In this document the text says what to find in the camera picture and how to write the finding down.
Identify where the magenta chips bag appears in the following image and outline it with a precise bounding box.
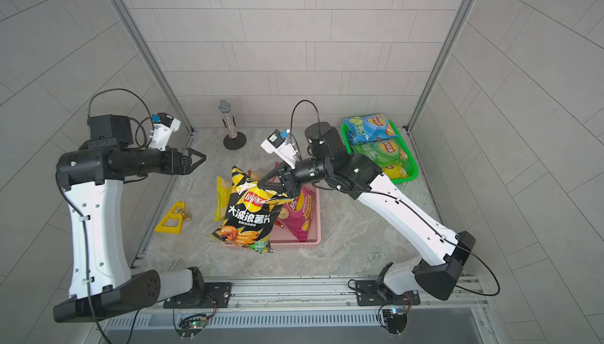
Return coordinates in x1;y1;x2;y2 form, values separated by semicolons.
272;186;318;243

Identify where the yellow chips bag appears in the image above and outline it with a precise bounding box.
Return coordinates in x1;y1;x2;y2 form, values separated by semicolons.
215;177;232;222
382;163;409;180

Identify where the black snack bag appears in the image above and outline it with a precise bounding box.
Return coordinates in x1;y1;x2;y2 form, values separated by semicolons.
211;167;292;254

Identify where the pink plastic basket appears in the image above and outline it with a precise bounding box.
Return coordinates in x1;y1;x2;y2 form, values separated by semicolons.
220;179;322;250

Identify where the light blue chips bag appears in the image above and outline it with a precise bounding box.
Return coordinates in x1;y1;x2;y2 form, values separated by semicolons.
343;114;397;145

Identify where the green cucumber chips bag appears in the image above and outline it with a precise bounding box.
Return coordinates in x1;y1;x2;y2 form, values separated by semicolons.
352;139;408;168

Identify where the green plastic basket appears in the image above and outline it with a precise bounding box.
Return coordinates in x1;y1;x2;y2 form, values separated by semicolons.
340;120;419;184

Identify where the red chips bag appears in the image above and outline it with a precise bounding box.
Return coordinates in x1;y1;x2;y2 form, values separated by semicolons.
247;169;289;228

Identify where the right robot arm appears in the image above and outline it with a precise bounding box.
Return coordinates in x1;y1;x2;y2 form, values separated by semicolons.
259;121;476;303

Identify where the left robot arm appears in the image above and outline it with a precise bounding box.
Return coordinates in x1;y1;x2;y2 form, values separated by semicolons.
53;147;232;323

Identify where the glitter microphone on stand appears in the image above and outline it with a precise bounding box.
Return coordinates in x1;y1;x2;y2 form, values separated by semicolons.
218;99;247;150

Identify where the brass knob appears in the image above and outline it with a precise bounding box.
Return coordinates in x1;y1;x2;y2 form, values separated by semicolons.
180;211;192;221

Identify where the left circuit board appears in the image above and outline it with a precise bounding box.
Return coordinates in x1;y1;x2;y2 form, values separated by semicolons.
172;313;211;342

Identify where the circuit board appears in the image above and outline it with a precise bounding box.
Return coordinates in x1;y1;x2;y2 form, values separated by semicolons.
172;313;211;342
382;309;408;336

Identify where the right circuit board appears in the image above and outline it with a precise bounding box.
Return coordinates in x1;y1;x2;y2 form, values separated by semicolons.
382;309;408;336

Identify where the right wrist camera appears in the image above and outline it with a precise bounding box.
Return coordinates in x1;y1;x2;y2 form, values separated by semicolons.
261;129;301;169

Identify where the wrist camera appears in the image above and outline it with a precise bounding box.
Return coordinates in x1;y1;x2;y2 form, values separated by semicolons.
261;129;301;169
83;113;181;151

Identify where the yellow plastic triangle frame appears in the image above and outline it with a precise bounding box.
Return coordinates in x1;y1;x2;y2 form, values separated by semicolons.
154;202;186;235

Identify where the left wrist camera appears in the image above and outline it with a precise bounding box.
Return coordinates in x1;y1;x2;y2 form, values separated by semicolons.
83;113;181;151

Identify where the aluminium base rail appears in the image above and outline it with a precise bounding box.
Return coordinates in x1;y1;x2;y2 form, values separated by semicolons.
103;275;487;331

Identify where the left corner aluminium post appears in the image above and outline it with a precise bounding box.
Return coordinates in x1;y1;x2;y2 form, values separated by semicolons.
108;0;195;136

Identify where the corner aluminium post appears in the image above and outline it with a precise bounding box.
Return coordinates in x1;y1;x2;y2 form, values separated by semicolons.
108;0;195;136
406;0;476;135

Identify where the right corner aluminium post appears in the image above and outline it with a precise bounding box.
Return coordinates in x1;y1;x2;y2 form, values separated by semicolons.
406;0;476;135

